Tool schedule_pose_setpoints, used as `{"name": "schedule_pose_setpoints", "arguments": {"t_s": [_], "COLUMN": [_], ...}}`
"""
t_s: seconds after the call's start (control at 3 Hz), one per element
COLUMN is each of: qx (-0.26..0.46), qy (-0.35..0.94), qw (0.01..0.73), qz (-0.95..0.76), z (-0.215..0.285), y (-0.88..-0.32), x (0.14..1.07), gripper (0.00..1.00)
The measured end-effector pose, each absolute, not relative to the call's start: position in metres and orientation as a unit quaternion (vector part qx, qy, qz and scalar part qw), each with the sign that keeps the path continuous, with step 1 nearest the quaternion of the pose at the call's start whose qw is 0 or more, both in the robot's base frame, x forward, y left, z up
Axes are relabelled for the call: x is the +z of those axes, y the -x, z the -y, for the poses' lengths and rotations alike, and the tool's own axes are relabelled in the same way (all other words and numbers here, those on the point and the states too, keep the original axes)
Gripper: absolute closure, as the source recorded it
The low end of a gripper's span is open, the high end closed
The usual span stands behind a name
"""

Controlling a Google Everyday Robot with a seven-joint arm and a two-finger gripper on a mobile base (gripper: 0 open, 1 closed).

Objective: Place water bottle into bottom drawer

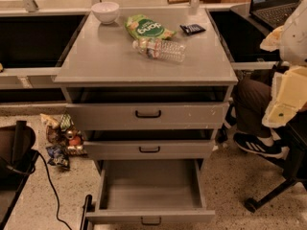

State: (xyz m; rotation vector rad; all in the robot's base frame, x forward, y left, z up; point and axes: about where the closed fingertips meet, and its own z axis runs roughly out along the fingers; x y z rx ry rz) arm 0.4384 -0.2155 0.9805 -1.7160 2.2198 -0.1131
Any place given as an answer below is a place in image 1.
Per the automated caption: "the grey middle drawer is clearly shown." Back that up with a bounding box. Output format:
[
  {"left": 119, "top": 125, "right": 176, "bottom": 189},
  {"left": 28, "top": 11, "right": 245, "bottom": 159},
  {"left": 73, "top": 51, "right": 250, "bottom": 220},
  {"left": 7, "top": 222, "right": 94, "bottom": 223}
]
[{"left": 84, "top": 140, "right": 214, "bottom": 160}]

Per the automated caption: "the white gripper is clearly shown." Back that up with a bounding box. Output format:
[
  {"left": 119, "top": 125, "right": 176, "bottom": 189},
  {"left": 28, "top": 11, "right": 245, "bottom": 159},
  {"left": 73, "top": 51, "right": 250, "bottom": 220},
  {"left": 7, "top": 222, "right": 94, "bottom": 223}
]
[{"left": 262, "top": 66, "right": 307, "bottom": 128}]

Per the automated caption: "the black rolling laptop stand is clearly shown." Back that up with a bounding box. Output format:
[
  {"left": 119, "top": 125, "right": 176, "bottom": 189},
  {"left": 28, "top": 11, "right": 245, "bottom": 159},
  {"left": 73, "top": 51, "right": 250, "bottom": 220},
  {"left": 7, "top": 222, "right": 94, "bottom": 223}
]
[{"left": 229, "top": 2, "right": 307, "bottom": 214}]

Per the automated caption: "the green snack bag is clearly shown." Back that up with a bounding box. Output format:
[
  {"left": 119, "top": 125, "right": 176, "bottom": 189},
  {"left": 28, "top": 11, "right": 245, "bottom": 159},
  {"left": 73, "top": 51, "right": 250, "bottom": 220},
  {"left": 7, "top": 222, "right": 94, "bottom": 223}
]
[{"left": 125, "top": 14, "right": 176, "bottom": 49}]

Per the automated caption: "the clear plastic water bottle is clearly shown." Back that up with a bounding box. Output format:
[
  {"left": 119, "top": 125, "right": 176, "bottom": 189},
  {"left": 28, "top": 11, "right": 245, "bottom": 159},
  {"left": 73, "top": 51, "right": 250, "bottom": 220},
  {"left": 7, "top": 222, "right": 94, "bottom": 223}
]
[{"left": 132, "top": 38, "right": 186, "bottom": 62}]

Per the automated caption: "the pile of snack packets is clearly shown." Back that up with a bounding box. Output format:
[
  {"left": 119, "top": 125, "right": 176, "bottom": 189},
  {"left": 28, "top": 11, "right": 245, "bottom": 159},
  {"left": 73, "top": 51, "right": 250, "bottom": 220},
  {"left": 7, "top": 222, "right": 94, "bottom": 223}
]
[{"left": 40, "top": 113, "right": 87, "bottom": 170}]

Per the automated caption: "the grey bottom drawer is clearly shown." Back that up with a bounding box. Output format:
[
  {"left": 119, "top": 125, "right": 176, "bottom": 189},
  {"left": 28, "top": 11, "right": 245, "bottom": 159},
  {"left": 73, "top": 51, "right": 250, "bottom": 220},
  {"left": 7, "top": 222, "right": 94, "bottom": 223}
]
[{"left": 85, "top": 159, "right": 215, "bottom": 225}]

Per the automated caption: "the black cable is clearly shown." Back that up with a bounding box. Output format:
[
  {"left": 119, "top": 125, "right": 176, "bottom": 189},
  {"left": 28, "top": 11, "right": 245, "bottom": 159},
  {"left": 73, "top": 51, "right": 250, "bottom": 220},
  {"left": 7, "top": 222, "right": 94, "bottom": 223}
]
[{"left": 0, "top": 150, "right": 74, "bottom": 230}]

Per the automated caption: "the grey drawer cabinet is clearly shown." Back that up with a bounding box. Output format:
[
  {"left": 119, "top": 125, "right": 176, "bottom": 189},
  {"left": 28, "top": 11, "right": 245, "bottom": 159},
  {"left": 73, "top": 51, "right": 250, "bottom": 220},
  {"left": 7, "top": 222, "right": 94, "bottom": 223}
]
[{"left": 55, "top": 8, "right": 237, "bottom": 230}]

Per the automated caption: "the grey top drawer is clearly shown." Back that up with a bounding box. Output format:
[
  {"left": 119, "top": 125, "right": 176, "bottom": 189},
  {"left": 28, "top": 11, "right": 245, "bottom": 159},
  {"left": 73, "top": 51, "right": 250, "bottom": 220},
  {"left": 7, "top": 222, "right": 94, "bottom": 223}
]
[{"left": 67, "top": 103, "right": 228, "bottom": 130}]

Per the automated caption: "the grey drawer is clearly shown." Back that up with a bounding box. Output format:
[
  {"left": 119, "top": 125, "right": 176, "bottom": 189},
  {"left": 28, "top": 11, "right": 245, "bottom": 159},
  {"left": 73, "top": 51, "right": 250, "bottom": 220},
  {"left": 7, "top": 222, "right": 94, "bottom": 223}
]
[
  {"left": 67, "top": 103, "right": 228, "bottom": 130},
  {"left": 84, "top": 140, "right": 214, "bottom": 160},
  {"left": 85, "top": 159, "right": 215, "bottom": 225}
]

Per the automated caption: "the black sneaker with stripes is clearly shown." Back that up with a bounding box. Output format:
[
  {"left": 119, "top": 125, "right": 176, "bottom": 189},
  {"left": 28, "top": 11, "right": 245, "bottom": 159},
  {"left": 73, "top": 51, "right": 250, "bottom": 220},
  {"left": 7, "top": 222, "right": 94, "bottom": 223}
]
[{"left": 233, "top": 133, "right": 283, "bottom": 158}]

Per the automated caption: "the wooden stick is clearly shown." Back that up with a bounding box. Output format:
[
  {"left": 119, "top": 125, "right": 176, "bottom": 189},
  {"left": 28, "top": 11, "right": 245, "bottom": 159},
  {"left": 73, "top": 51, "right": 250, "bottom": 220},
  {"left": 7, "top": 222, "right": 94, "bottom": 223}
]
[{"left": 167, "top": 0, "right": 190, "bottom": 4}]

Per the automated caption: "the white bowl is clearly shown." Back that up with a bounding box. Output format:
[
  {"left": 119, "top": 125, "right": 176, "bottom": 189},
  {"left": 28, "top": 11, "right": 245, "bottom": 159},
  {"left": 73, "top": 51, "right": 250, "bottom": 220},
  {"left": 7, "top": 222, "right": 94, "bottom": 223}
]
[{"left": 91, "top": 2, "right": 120, "bottom": 24}]

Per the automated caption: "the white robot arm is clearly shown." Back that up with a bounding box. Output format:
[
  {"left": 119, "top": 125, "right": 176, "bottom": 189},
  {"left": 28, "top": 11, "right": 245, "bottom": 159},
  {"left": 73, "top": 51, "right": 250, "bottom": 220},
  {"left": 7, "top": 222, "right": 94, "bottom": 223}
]
[{"left": 260, "top": 0, "right": 307, "bottom": 128}]

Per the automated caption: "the black laptop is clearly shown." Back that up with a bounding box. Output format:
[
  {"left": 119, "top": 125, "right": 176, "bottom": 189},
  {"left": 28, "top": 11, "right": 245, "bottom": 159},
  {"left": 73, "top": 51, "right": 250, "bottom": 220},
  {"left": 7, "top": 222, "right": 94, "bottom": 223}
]
[{"left": 249, "top": 0, "right": 300, "bottom": 29}]

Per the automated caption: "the small black packet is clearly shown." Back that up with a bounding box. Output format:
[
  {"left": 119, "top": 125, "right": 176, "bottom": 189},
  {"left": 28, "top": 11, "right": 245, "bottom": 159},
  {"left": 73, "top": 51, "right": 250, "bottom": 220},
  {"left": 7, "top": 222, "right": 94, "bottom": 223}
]
[{"left": 180, "top": 24, "right": 205, "bottom": 35}]

